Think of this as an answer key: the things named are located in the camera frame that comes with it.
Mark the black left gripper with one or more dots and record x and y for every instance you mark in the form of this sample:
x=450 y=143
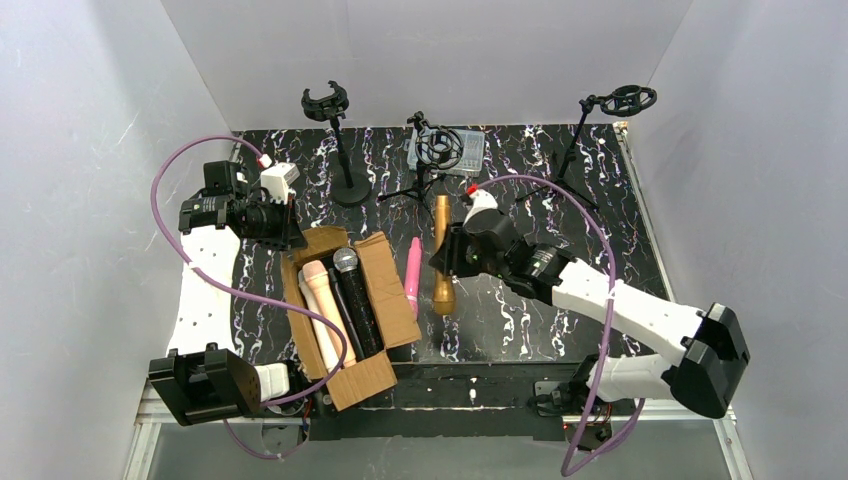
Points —
x=287 y=225

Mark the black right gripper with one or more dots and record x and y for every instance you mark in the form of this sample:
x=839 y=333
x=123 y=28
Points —
x=452 y=249

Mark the beige microphone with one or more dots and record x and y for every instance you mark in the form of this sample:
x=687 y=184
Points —
x=316 y=277

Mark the gold microphone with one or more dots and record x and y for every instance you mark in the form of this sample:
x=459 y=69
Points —
x=444 y=299

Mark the pink microphone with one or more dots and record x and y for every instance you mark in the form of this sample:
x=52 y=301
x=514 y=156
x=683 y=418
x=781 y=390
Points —
x=412 y=274

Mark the black round-base microphone stand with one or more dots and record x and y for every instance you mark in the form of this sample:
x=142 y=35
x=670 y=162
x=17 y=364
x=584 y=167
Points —
x=348 y=188

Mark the brown cardboard box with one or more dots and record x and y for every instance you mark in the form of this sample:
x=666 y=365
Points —
x=394 y=316

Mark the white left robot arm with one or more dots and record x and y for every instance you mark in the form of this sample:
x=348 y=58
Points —
x=202 y=379

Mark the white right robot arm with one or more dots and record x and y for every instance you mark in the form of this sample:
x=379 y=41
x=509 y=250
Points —
x=698 y=356

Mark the black glitter silver-mesh microphone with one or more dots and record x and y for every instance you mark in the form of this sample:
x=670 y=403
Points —
x=346 y=262

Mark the white microphone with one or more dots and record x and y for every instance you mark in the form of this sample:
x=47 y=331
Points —
x=322 y=334

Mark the clear plastic organizer box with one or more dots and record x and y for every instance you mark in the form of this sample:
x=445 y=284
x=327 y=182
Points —
x=464 y=152

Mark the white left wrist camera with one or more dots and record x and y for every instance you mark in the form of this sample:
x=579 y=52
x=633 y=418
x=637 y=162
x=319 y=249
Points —
x=278 y=180

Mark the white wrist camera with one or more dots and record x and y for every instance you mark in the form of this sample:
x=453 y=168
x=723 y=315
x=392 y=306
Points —
x=278 y=180
x=479 y=200

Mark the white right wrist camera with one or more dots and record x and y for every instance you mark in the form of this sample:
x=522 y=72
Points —
x=479 y=200

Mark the aluminium frame rail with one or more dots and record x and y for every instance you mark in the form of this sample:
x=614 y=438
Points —
x=427 y=443

